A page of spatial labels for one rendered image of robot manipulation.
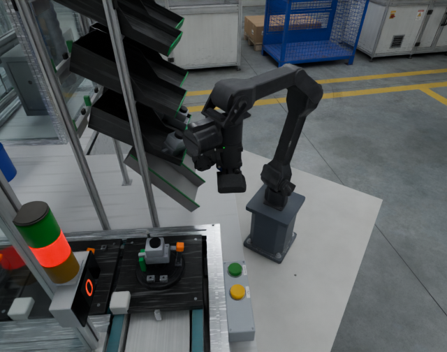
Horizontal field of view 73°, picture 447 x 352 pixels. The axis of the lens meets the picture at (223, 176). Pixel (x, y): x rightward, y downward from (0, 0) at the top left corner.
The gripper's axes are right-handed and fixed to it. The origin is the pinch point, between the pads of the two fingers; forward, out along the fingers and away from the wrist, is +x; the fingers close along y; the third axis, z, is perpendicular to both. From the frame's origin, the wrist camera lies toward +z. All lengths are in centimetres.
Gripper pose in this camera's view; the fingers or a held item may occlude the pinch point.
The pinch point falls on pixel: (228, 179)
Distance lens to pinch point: 75.4
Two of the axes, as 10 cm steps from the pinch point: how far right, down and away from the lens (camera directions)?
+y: 0.7, 6.4, -7.7
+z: -10.0, 0.4, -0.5
